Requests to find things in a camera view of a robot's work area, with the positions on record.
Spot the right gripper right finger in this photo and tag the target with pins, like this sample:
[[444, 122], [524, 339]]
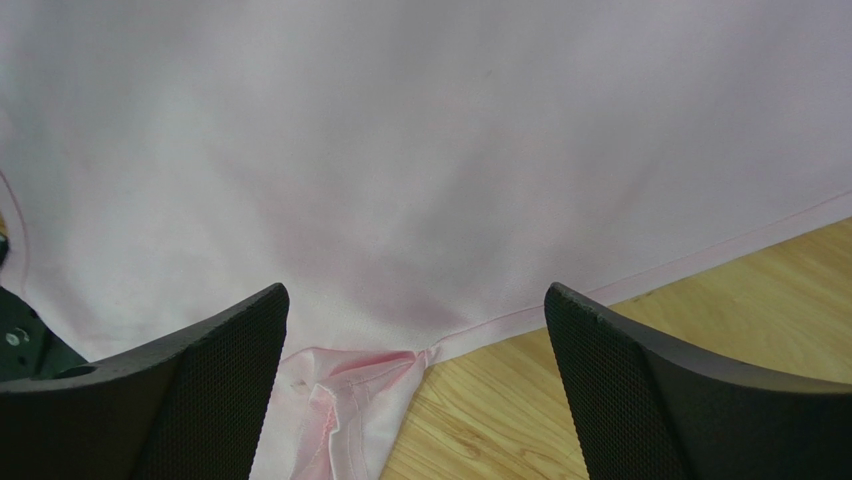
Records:
[[647, 405]]

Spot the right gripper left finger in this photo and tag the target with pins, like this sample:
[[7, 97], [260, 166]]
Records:
[[188, 405]]

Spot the pink t shirt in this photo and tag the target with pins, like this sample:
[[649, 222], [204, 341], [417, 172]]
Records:
[[416, 173]]

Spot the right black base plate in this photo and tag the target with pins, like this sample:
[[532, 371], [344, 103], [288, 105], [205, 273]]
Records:
[[29, 349]]

